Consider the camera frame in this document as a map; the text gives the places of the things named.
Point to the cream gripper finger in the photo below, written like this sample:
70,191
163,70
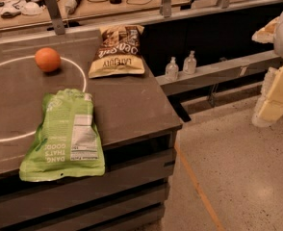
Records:
265,34
269,106

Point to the orange fruit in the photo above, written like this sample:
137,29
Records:
47,59

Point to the brown sea salt chip bag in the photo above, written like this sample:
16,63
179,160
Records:
119,52

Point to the green rice chip bag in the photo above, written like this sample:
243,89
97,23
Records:
67,142

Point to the clear sanitizer bottle right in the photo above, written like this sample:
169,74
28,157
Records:
189,66

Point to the clear sanitizer bottle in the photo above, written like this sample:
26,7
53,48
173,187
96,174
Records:
189,66
172,70

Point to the clear sanitizer bottle left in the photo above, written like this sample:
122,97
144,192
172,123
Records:
172,70

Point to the dark counter cabinet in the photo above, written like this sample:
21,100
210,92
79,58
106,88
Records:
137,128

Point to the grey handheld tool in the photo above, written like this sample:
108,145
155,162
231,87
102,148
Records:
70,6

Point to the white face mask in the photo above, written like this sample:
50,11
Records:
31,8

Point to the grey metal rail shelf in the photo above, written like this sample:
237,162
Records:
211,74

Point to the grey metal bracket middle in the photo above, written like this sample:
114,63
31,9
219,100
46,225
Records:
165,8

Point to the grey metal bracket left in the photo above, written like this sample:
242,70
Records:
55,15

